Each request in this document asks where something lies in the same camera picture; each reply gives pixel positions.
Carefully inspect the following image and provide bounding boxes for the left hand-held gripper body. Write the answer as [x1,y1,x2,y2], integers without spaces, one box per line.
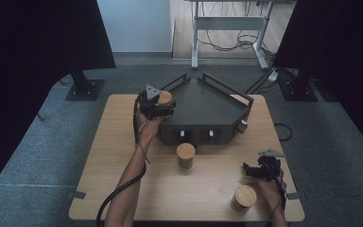
[134,83,171,121]

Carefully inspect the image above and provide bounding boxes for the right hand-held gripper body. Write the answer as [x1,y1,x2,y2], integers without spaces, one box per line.
[255,148,286,183]

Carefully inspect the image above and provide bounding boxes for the glass jar with pale beans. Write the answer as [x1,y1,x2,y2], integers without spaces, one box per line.
[157,90,174,110]

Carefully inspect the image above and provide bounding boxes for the glass jar with dark contents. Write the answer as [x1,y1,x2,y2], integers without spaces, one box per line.
[231,183,258,213]

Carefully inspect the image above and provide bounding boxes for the black corner shelf rack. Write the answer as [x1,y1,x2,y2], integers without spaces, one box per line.
[158,72,255,147]

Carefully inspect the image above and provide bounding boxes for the glass jar with green contents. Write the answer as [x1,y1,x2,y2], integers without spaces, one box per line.
[176,142,197,169]

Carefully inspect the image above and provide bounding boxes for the person's right hand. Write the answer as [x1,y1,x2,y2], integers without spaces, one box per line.
[254,176,285,210]

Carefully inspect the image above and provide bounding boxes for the person's left hand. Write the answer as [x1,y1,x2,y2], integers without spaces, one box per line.
[136,111,166,147]

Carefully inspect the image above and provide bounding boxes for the black stand base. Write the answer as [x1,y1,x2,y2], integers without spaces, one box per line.
[277,67,320,102]
[65,69,106,102]

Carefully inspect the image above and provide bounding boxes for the white power strip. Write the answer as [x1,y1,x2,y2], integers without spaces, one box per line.
[268,69,280,83]

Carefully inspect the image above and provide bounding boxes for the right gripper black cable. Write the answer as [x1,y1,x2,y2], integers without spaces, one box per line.
[272,171,288,213]

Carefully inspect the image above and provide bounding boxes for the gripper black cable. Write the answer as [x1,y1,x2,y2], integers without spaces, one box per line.
[95,97,148,227]
[272,171,288,213]

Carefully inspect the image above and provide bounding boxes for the black cable loop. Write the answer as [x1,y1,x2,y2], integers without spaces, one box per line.
[273,122,294,142]

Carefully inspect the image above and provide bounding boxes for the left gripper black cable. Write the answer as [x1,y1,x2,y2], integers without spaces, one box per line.
[95,97,148,227]

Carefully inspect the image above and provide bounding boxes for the tangle of black cables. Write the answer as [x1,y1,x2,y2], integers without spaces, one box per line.
[198,29,277,61]

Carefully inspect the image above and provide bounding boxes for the white desk frame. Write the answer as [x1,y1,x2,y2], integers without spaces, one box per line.
[183,0,297,71]

